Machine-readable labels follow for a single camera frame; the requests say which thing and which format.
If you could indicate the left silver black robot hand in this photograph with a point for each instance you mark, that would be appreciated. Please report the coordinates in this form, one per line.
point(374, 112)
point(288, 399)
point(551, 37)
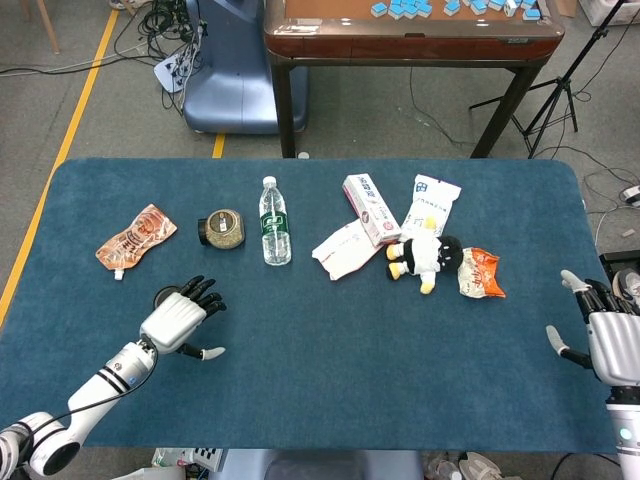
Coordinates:
point(172, 322)

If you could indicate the black box on floor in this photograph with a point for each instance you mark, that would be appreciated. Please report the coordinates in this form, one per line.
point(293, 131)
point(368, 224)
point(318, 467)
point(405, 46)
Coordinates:
point(620, 259)

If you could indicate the grey sneaker with white sole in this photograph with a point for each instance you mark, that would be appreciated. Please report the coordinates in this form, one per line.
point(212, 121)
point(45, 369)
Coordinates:
point(477, 467)

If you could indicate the black tripod stand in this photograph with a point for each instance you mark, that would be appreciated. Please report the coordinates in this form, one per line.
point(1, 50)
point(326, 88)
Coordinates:
point(600, 34)

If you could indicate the clear water bottle green label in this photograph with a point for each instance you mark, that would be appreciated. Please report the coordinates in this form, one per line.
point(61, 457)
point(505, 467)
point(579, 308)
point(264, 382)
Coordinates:
point(275, 235)

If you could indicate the blue grey robot torso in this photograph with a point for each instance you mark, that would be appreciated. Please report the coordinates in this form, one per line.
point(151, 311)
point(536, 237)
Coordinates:
point(320, 467)

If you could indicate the white storage box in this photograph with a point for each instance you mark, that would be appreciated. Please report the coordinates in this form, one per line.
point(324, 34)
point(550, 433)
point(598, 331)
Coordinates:
point(607, 12)

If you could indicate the blue felt table cover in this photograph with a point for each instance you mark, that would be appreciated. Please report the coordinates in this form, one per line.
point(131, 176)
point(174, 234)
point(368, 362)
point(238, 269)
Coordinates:
point(350, 350)

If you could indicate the white power adapter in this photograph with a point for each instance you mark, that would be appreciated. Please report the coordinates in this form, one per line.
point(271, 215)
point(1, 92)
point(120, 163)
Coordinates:
point(631, 194)

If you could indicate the white pouch red print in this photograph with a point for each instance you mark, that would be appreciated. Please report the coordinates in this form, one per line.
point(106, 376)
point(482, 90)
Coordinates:
point(345, 250)

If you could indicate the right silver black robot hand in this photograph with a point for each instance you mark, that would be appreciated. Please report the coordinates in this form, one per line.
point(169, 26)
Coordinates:
point(617, 350)

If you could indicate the short yellow floor tape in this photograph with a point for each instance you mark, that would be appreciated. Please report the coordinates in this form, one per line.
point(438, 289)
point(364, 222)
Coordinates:
point(219, 145)

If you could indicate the white power strip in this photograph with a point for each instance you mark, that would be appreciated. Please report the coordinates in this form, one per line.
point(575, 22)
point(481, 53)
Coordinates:
point(167, 75)

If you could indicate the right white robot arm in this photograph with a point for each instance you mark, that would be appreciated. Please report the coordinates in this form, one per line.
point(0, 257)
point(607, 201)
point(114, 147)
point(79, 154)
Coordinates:
point(627, 430)

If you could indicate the glass seed jar black lid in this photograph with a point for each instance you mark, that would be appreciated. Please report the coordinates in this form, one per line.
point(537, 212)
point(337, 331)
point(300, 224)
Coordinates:
point(225, 230)

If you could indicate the white bag blue print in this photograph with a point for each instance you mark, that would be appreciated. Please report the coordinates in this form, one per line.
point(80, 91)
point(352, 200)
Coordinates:
point(430, 200)

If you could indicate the orange spout pouch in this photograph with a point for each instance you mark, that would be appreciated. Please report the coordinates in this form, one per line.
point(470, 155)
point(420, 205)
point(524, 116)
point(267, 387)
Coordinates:
point(135, 235)

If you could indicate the blue mahjong tile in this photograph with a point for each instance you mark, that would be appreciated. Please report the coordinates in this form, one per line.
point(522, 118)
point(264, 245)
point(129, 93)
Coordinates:
point(530, 14)
point(378, 7)

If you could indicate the white faced mahjong tile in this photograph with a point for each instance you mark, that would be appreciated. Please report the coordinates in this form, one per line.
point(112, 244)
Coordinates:
point(511, 7)

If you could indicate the white pink toothpaste box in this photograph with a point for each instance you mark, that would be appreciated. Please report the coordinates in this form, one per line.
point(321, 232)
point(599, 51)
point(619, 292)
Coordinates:
point(372, 210)

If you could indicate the black white plush doll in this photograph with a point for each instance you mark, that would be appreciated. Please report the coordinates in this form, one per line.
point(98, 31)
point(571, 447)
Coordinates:
point(425, 255)

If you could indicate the grey sneaker beside black box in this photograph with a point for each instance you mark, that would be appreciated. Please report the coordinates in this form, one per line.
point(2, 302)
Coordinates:
point(631, 285)

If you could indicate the long yellow floor tape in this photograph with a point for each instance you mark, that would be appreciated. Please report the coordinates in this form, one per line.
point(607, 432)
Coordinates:
point(85, 85)

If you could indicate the wooden furniture leg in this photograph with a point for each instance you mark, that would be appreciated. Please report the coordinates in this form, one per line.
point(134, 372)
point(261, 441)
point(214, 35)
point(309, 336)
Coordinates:
point(48, 25)

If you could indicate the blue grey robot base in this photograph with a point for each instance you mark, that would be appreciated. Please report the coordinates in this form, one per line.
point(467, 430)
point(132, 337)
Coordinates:
point(240, 75)

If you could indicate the brown mahjong table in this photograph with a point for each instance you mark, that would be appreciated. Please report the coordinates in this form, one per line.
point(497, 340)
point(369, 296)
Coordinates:
point(400, 45)

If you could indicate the orange white snack packet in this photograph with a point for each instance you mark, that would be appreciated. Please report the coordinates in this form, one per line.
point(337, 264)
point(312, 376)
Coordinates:
point(482, 275)

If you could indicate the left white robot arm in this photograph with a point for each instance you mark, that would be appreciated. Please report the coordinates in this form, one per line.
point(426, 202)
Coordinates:
point(95, 390)

